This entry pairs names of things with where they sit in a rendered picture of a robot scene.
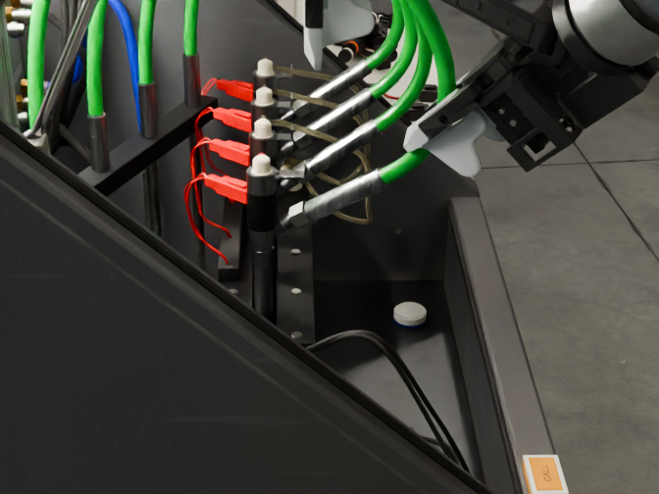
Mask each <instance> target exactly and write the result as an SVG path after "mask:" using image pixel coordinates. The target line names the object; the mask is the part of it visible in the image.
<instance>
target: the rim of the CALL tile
mask: <svg viewBox="0 0 659 494"><path fill-rule="evenodd" d="M529 458H554V460H555V464H556V467H557V470H558V473H559V477H560V480H561V483H562V487H563V490H550V491H536V487H535V484H534V480H533V476H532V469H531V466H530V462H529ZM523 461H524V465H525V469H526V473H527V477H528V481H529V485H530V489H531V492H532V494H569V492H568V488H567V485H566V481H565V478H564V475H563V472H562V469H561V466H560V462H559V459H558V456H557V455H524V456H523Z"/></svg>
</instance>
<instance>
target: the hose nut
mask: <svg viewBox="0 0 659 494"><path fill-rule="evenodd" d="M306 202H307V201H302V202H300V203H298V204H296V205H294V206H292V207H290V208H289V219H290V220H291V222H292V223H293V225H294V226H295V228H305V227H307V226H309V225H312V224H314V223H316V222H317V221H311V220H310V219H309V218H308V217H307V216H306V214H305V211H304V206H305V203H306Z"/></svg>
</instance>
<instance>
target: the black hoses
mask: <svg viewBox="0 0 659 494"><path fill-rule="evenodd" d="M59 1H60V12H61V19H58V18H57V17H56V16H55V15H53V14H52V13H50V12H49V14H48V20H47V21H48V22H50V23H51V24H52V25H53V26H55V27H56V28H57V29H58V30H60V31H61V56H62V54H63V51H64V49H65V46H66V44H67V41H68V39H69V36H70V34H71V32H72V29H73V27H74V24H75V22H76V18H77V15H78V13H79V10H80V8H81V5H82V3H83V0H69V1H68V0H59ZM78 54H79V56H80V58H81V60H82V65H83V71H82V76H81V79H80V82H79V84H78V86H77V88H76V92H75V94H74V97H73V99H72V102H71V104H70V107H69V109H68V111H67V107H68V102H69V98H70V93H71V88H72V83H73V78H74V73H75V68H76V58H75V60H74V63H73V65H72V68H71V70H70V72H69V75H68V77H67V80H66V82H65V85H64V87H63V90H62V92H61V94H60V97H59V99H58V102H57V104H56V107H55V109H54V115H53V117H52V116H51V119H50V121H49V124H51V128H50V133H49V137H48V143H49V148H50V152H51V155H52V156H53V157H54V154H55V152H56V151H57V150H58V148H59V147H60V146H69V147H73V148H74V149H75V151H76V152H77V153H78V154H79V156H80V157H81V158H82V159H83V161H84V162H85V163H86V164H87V165H88V166H91V156H90V151H89V150H88V149H87V147H86V146H85V145H84V144H83V143H81V142H80V141H78V140H76V138H75V137H74V136H73V135H72V134H71V133H70V132H69V131H68V129H69V127H70V124H71V122H72V120H73V117H74V115H75V113H76V109H77V106H78V104H79V101H80V99H81V97H82V94H83V92H84V90H85V88H86V86H87V52H86V50H85V49H84V47H83V45H82V44H80V47H79V49H78ZM76 57H77V54H76ZM66 111H67V113H66Z"/></svg>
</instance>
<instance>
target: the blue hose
mask: <svg viewBox="0 0 659 494"><path fill-rule="evenodd" d="M108 3H109V4H110V5H111V6H112V8H113V9H114V11H115V12H116V14H117V16H118V18H119V20H120V23H121V26H122V29H123V33H124V36H125V41H126V46H127V54H128V59H129V65H130V71H131V78H132V85H133V92H134V99H135V106H136V113H137V120H138V128H139V131H140V116H139V105H138V95H137V93H138V88H137V83H138V82H139V69H138V48H137V43H136V38H135V33H134V30H133V26H132V23H131V19H130V17H129V15H128V12H127V9H126V7H125V6H124V4H123V3H122V1H121V0H109V2H108ZM81 44H82V45H83V47H84V49H85V50H86V49H87V31H86V33H85V36H84V38H83V40H82V42H81ZM82 71H83V65H82V60H81V58H80V56H79V54H78V53H77V57H76V68H75V73H74V78H73V83H72V85H73V84H75V83H76V82H78V80H79V79H80V78H81V76H82Z"/></svg>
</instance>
